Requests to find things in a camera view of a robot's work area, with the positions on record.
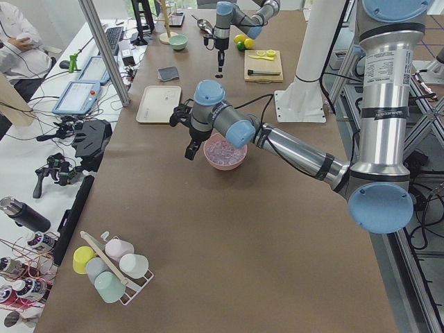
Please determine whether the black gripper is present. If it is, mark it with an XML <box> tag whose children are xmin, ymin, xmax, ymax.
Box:
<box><xmin>169</xmin><ymin>103</ymin><xmax>203</xmax><ymax>160</ymax></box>
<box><xmin>203</xmin><ymin>34</ymin><xmax>229</xmax><ymax>73</ymax></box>

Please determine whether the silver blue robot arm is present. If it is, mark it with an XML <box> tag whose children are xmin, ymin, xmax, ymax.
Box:
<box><xmin>204</xmin><ymin>0</ymin><xmax>280</xmax><ymax>74</ymax></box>
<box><xmin>170</xmin><ymin>1</ymin><xmax>429</xmax><ymax>234</ymax></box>

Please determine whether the pink bowl of ice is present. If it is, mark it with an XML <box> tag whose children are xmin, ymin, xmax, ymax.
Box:
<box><xmin>203</xmin><ymin>133</ymin><xmax>248</xmax><ymax>171</ymax></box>

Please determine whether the steel ice scoop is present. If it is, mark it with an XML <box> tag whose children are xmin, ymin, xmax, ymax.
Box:
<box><xmin>191</xmin><ymin>14</ymin><xmax>213</xmax><ymax>35</ymax></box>

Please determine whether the pink plastic cup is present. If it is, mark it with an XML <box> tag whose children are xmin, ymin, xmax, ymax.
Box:
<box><xmin>105</xmin><ymin>239</ymin><xmax>135</xmax><ymax>262</ymax></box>

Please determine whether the white plastic cup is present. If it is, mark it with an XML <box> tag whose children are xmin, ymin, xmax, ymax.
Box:
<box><xmin>119</xmin><ymin>253</ymin><xmax>149</xmax><ymax>279</ymax></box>

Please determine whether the yellow plastic cup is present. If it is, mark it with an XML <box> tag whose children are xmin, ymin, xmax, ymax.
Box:
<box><xmin>72</xmin><ymin>246</ymin><xmax>96</xmax><ymax>275</ymax></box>

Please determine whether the grey plastic cup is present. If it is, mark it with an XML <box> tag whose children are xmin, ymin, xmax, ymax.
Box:
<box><xmin>85</xmin><ymin>257</ymin><xmax>108</xmax><ymax>284</ymax></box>

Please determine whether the green plastic cup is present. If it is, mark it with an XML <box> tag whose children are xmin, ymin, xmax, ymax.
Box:
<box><xmin>94</xmin><ymin>271</ymin><xmax>126</xmax><ymax>303</ymax></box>

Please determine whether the yellow lemon lower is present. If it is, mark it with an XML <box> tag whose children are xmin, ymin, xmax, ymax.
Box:
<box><xmin>233</xmin><ymin>34</ymin><xmax>246</xmax><ymax>44</ymax></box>

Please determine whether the yellow lemon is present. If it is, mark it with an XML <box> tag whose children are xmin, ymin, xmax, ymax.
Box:
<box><xmin>233</xmin><ymin>34</ymin><xmax>246</xmax><ymax>44</ymax></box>
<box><xmin>244</xmin><ymin>38</ymin><xmax>255</xmax><ymax>49</ymax></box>

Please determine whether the yellow lemon upper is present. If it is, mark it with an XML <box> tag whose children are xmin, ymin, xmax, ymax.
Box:
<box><xmin>244</xmin><ymin>38</ymin><xmax>255</xmax><ymax>49</ymax></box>

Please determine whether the bamboo cutting board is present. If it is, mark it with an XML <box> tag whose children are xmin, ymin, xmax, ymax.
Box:
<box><xmin>244</xmin><ymin>50</ymin><xmax>284</xmax><ymax>83</ymax></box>

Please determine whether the steel muddler black tip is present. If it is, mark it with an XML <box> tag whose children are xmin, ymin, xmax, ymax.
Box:
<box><xmin>247</xmin><ymin>69</ymin><xmax>281</xmax><ymax>76</ymax></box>

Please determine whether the yellow plastic knife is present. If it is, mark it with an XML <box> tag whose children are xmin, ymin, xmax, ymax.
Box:
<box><xmin>248</xmin><ymin>55</ymin><xmax>275</xmax><ymax>61</ymax></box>

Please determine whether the mint green bowl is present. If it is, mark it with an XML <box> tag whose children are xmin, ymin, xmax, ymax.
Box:
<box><xmin>169</xmin><ymin>34</ymin><xmax>188</xmax><ymax>51</ymax></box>

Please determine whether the lemon slice upper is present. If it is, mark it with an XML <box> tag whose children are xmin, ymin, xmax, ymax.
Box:
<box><xmin>266</xmin><ymin>50</ymin><xmax>276</xmax><ymax>58</ymax></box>

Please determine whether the cream rabbit serving tray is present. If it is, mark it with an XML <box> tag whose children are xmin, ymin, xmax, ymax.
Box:
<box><xmin>136</xmin><ymin>85</ymin><xmax>182</xmax><ymax>124</ymax></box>

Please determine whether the grey folded cloth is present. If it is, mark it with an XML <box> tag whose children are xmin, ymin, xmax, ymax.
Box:
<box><xmin>157</xmin><ymin>67</ymin><xmax>179</xmax><ymax>82</ymax></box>

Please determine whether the wooden mug tree stand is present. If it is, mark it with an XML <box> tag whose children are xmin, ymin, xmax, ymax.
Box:
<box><xmin>156</xmin><ymin>0</ymin><xmax>185</xmax><ymax>44</ymax></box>

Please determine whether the black keyboard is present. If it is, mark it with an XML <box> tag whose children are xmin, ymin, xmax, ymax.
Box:
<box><xmin>105</xmin><ymin>26</ymin><xmax>123</xmax><ymax>56</ymax></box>

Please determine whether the blue teach pendant far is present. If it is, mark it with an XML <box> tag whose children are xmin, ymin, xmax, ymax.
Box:
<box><xmin>78</xmin><ymin>55</ymin><xmax>110</xmax><ymax>85</ymax></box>

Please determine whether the blue teach pendant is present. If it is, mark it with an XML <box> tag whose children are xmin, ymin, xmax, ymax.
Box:
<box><xmin>52</xmin><ymin>80</ymin><xmax>101</xmax><ymax>116</ymax></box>
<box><xmin>78</xmin><ymin>55</ymin><xmax>110</xmax><ymax>85</ymax></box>

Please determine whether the blue teach pendant near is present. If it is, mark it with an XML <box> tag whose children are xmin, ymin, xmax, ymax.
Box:
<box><xmin>52</xmin><ymin>80</ymin><xmax>101</xmax><ymax>116</ymax></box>

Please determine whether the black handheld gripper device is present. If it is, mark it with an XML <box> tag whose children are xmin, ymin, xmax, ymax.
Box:
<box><xmin>33</xmin><ymin>153</ymin><xmax>83</xmax><ymax>198</ymax></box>

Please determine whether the black thermos bottle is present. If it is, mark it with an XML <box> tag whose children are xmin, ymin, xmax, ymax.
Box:
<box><xmin>1</xmin><ymin>196</ymin><xmax>51</xmax><ymax>232</ymax></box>

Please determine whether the seated person white shirt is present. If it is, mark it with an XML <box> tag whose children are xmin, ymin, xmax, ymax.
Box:
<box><xmin>1</xmin><ymin>1</ymin><xmax>56</xmax><ymax>102</ymax></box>

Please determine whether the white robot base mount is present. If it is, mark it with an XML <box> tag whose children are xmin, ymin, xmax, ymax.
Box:
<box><xmin>275</xmin><ymin>0</ymin><xmax>348</xmax><ymax>123</ymax></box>

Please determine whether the white wire cup rack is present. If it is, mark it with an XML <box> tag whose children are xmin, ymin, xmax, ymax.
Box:
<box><xmin>91</xmin><ymin>233</ymin><xmax>154</xmax><ymax>306</ymax></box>

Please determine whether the wooden rack handle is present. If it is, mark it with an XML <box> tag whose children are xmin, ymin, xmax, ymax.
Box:
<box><xmin>80</xmin><ymin>230</ymin><xmax>129</xmax><ymax>285</ymax></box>

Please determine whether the aluminium frame post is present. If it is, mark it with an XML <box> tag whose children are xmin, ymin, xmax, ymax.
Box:
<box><xmin>78</xmin><ymin>0</ymin><xmax>130</xmax><ymax>107</ymax></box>

